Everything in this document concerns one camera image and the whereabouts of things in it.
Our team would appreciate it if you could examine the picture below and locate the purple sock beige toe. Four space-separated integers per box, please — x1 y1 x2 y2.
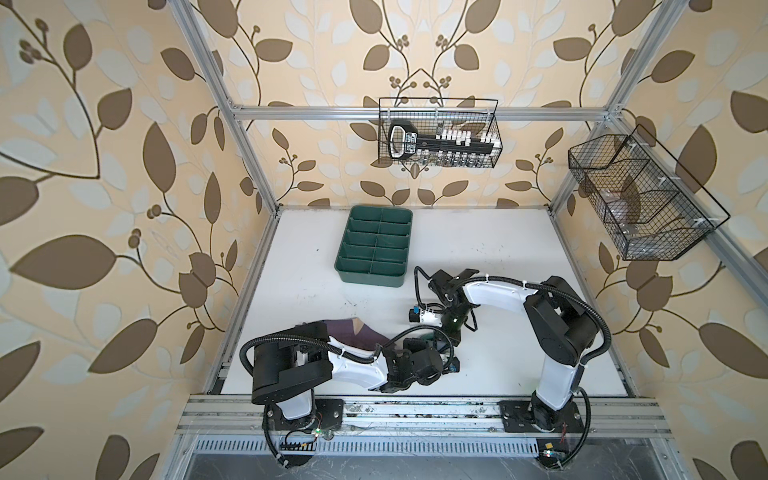
322 317 389 351

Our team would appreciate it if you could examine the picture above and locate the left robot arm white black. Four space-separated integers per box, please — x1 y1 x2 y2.
238 318 460 420

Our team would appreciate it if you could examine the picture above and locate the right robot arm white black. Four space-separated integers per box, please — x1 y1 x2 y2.
409 267 612 432

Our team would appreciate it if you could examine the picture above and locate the green divided plastic tray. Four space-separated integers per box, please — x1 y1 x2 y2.
334 205 413 288

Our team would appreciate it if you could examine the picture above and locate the black tool in basket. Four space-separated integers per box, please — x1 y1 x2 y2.
384 120 502 161

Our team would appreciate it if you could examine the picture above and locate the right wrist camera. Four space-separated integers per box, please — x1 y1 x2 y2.
408 306 442 327

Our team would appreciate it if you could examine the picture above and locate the black wire basket back wall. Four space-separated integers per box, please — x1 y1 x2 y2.
377 96 503 169

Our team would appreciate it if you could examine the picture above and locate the black wire basket wall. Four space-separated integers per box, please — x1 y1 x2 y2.
377 96 503 169
568 125 731 261

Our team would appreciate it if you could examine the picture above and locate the black wire basket right wall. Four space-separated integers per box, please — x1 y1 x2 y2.
568 125 731 261

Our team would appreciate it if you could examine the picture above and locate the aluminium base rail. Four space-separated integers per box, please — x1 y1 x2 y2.
176 395 672 458

